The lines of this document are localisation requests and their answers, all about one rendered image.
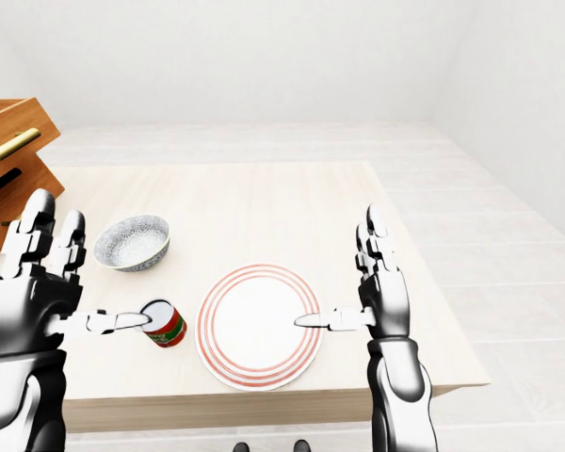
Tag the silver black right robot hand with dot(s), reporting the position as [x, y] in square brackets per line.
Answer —
[388, 301]

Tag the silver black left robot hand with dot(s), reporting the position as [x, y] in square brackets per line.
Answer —
[26, 306]

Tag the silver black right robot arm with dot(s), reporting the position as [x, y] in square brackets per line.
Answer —
[400, 395]

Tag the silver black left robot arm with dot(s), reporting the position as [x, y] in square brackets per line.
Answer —
[26, 400]

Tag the patterned grey white bowl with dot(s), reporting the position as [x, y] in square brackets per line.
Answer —
[133, 242]

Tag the white plate with red rings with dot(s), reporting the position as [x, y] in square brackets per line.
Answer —
[259, 327]

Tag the wooden cabinet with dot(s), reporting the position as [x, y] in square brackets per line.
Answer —
[7, 202]

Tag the red green printed tin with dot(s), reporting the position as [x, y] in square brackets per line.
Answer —
[167, 325]

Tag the small dark rounded shape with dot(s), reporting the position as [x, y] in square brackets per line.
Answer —
[240, 447]
[301, 446]

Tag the open wooden drawer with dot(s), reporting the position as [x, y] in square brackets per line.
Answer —
[9, 127]

